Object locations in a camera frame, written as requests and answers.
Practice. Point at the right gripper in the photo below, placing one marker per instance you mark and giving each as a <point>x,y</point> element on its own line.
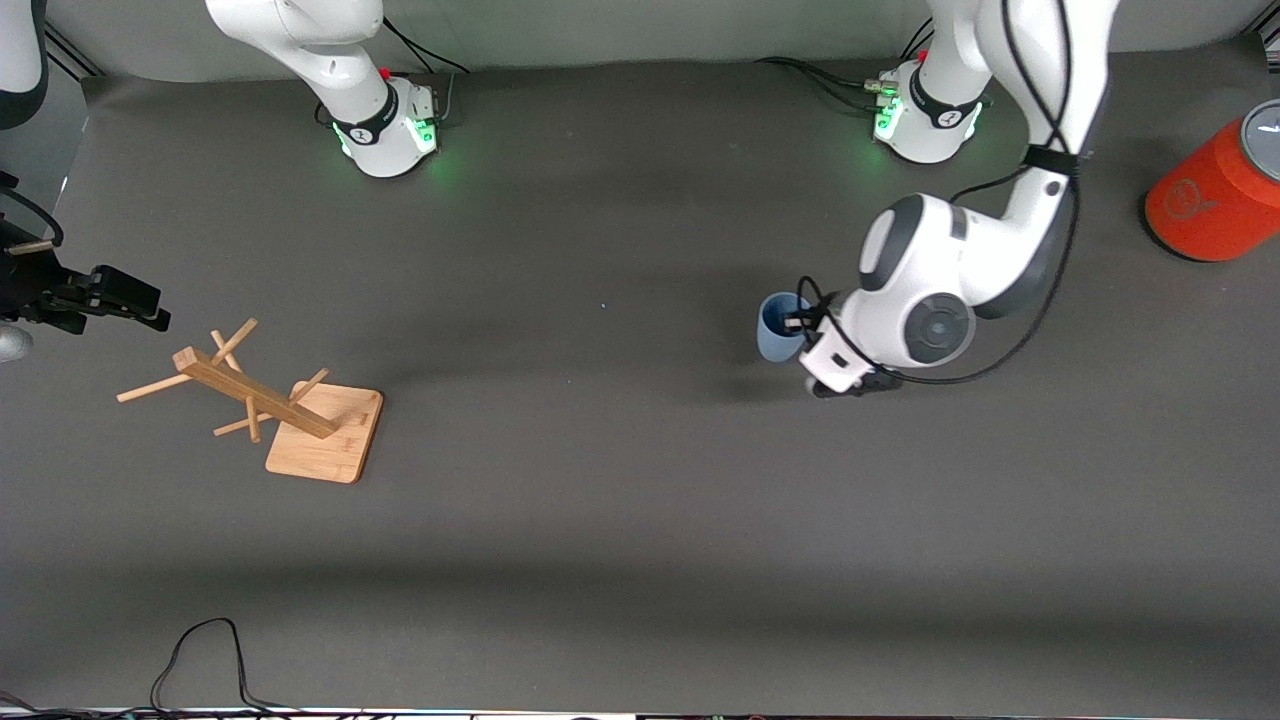
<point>32,291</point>

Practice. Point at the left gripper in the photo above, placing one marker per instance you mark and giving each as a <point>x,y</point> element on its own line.
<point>817,312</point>

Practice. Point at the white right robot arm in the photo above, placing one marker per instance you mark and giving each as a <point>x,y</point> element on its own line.
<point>330,60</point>

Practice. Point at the dark grey table mat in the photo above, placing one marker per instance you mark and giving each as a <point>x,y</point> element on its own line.
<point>640,500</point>

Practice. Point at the light blue plastic cup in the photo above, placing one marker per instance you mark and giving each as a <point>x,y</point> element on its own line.
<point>775,345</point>

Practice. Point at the orange cylindrical container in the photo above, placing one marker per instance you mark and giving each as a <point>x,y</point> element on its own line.
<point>1210,200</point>

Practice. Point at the wooden cup rack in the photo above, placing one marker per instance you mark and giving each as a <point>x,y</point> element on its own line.
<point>325,440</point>

